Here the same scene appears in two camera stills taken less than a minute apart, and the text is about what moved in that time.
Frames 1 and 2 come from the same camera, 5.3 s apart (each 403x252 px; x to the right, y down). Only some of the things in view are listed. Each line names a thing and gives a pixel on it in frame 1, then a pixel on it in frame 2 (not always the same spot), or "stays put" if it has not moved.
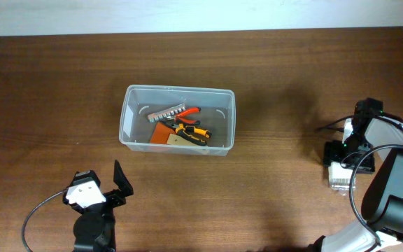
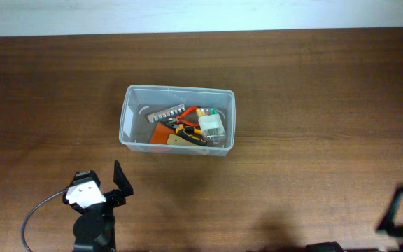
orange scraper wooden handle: (163, 134) stays put
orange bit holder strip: (166, 114) stays put
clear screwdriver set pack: (339, 177) → (213, 124)
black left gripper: (118, 198) stays put
